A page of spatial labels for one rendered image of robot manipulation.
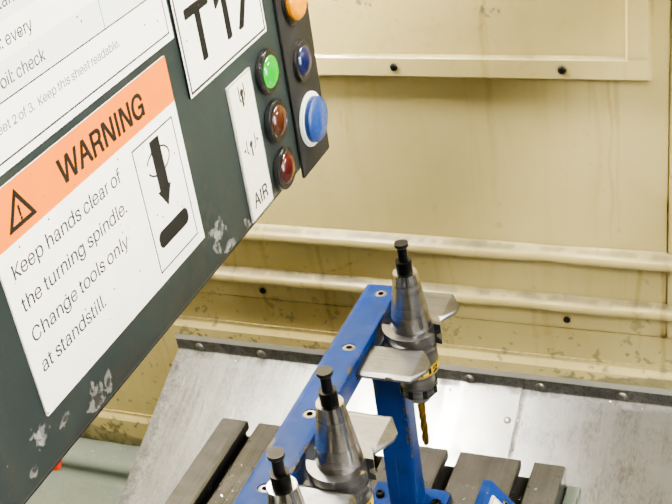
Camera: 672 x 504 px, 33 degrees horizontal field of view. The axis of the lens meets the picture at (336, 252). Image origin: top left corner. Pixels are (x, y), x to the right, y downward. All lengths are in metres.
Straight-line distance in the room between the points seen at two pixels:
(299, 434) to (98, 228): 0.60
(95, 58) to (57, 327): 0.12
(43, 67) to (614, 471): 1.28
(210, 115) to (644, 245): 1.01
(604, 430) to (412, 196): 0.43
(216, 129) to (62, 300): 0.16
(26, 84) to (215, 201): 0.18
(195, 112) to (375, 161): 1.00
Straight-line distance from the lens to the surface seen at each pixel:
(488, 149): 1.54
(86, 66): 0.52
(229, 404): 1.85
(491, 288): 1.65
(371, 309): 1.26
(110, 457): 2.13
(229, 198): 0.65
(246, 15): 0.66
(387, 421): 1.12
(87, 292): 0.53
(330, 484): 1.05
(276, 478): 0.94
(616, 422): 1.69
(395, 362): 1.19
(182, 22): 0.60
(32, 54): 0.49
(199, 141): 0.61
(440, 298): 1.28
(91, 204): 0.53
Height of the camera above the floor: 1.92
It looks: 30 degrees down
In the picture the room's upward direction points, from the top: 9 degrees counter-clockwise
